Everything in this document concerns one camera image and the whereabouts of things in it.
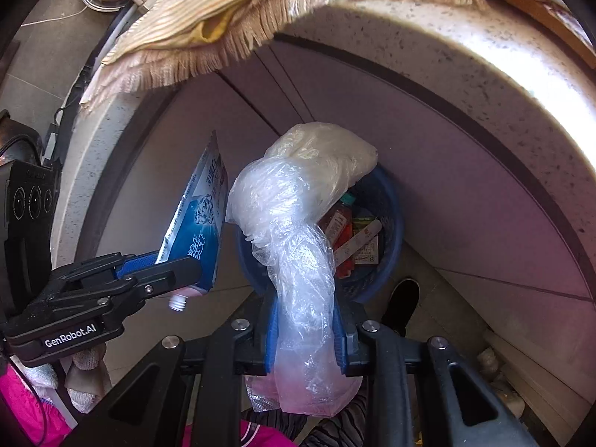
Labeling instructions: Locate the red drink bottle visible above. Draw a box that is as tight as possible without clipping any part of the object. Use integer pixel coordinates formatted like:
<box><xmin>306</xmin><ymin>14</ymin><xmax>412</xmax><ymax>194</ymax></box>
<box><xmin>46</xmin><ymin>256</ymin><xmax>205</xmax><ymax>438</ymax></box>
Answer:
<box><xmin>321</xmin><ymin>196</ymin><xmax>357</xmax><ymax>248</ymax></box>

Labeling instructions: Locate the person's left hand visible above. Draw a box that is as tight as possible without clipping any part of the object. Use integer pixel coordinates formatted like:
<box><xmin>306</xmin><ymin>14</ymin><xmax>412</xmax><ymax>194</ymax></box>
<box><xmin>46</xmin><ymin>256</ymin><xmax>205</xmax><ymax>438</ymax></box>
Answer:
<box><xmin>64</xmin><ymin>347</ymin><xmax>113</xmax><ymax>413</ymax></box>

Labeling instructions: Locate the blue plastic basket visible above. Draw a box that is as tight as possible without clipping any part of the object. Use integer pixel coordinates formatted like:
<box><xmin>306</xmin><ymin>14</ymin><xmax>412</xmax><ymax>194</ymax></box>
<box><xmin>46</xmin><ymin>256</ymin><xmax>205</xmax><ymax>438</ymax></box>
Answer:
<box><xmin>235</xmin><ymin>163</ymin><xmax>405</xmax><ymax>303</ymax></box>

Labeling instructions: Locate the black shoe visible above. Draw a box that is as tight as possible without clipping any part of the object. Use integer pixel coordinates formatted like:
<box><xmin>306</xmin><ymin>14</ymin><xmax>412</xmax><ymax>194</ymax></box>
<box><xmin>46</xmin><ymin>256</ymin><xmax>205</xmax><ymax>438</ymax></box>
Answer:
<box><xmin>382</xmin><ymin>278</ymin><xmax>421</xmax><ymax>337</ymax></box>

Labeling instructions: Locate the black cable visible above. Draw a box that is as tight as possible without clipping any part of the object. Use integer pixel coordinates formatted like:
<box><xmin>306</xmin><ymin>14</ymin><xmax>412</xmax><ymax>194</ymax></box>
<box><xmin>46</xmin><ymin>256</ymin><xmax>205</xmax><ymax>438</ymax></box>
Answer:
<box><xmin>44</xmin><ymin>63</ymin><xmax>90</xmax><ymax>160</ymax></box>

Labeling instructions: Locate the blue white refill pouch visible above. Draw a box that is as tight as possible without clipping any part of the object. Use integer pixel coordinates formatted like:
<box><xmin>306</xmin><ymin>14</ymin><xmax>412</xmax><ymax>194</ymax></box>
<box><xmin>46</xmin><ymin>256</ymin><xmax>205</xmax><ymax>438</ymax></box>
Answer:
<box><xmin>156</xmin><ymin>130</ymin><xmax>230</xmax><ymax>313</ymax></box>

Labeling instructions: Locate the yellow cloth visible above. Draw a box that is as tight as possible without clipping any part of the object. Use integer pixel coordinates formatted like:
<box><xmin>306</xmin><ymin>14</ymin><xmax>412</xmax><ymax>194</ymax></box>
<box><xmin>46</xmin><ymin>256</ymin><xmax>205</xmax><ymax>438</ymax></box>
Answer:
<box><xmin>188</xmin><ymin>0</ymin><xmax>564</xmax><ymax>48</ymax></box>

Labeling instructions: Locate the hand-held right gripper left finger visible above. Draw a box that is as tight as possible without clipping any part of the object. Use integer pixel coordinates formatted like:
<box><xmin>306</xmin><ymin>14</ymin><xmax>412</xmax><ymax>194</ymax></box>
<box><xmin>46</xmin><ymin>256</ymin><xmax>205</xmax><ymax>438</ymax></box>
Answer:
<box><xmin>60</xmin><ymin>289</ymin><xmax>280</xmax><ymax>447</ymax></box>

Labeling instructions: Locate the cream striped towel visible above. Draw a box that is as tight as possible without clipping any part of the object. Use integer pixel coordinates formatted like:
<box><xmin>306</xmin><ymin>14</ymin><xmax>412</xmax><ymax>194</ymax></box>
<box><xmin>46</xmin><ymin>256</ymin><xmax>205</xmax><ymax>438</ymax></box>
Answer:
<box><xmin>100</xmin><ymin>0</ymin><xmax>336</xmax><ymax>66</ymax></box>

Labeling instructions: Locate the white crumpled paper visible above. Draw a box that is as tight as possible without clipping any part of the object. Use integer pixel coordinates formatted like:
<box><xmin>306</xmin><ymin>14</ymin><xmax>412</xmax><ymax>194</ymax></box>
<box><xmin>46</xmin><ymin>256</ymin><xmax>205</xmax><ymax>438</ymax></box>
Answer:
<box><xmin>479</xmin><ymin>347</ymin><xmax>523</xmax><ymax>416</ymax></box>

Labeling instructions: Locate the red paper box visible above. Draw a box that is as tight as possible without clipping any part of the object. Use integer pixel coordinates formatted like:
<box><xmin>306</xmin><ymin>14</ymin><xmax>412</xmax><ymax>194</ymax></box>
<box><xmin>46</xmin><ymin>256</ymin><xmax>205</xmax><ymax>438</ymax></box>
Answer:
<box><xmin>340</xmin><ymin>233</ymin><xmax>385</xmax><ymax>281</ymax></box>

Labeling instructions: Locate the clear plastic bag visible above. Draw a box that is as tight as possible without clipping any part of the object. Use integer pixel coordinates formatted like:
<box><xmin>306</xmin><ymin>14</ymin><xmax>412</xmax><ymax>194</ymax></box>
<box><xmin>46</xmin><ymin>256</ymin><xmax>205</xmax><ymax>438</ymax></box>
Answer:
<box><xmin>225</xmin><ymin>121</ymin><xmax>379</xmax><ymax>417</ymax></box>

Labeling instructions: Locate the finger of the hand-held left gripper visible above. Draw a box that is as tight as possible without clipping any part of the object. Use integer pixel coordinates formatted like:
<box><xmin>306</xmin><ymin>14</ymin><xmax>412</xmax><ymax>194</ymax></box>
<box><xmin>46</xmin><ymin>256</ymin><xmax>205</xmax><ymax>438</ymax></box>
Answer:
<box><xmin>100</xmin><ymin>256</ymin><xmax>204</xmax><ymax>314</ymax></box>
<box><xmin>51</xmin><ymin>250</ymin><xmax>161</xmax><ymax>290</ymax></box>

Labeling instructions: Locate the white cable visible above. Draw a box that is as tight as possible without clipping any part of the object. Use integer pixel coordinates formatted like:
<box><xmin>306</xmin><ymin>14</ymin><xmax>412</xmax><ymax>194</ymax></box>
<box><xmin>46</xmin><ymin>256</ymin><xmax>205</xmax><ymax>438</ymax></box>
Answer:
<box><xmin>19</xmin><ymin>0</ymin><xmax>109</xmax><ymax>25</ymax></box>

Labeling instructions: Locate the fringed brown striped cloth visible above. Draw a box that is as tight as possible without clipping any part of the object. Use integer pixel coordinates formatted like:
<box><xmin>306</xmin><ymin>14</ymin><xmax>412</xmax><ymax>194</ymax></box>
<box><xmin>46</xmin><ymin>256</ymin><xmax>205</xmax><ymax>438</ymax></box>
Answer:
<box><xmin>79</xmin><ymin>0</ymin><xmax>494</xmax><ymax>106</ymax></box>

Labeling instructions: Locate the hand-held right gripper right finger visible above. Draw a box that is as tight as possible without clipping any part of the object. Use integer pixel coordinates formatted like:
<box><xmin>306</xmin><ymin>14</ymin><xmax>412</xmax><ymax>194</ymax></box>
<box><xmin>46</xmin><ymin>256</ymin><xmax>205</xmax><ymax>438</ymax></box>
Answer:
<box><xmin>333</xmin><ymin>300</ymin><xmax>541</xmax><ymax>447</ymax></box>

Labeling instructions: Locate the black appliance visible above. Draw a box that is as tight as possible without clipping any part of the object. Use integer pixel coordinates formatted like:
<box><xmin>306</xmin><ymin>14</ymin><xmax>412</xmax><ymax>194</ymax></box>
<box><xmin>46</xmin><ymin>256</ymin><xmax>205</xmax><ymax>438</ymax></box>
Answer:
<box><xmin>0</xmin><ymin>109</ymin><xmax>62</xmax><ymax>317</ymax></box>

